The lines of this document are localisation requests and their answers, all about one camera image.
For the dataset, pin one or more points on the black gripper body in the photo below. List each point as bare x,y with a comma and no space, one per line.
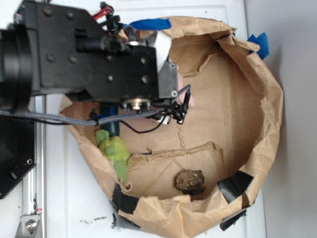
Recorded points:
135,74

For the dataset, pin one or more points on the dark green plastic pickle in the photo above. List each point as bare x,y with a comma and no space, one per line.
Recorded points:
112,127

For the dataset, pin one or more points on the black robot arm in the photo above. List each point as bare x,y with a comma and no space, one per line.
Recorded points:
54,49

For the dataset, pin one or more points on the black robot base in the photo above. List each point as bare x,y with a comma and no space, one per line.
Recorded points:
17,153

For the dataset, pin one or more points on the green plush toy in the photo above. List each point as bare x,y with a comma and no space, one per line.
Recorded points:
114,148

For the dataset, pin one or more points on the brown paper bag bin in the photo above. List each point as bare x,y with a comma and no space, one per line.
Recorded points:
231,135

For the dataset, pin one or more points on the brown rock lump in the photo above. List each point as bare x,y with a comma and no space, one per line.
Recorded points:
190,182

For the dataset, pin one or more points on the aluminium rail frame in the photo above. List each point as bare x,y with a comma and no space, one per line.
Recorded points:
33,220

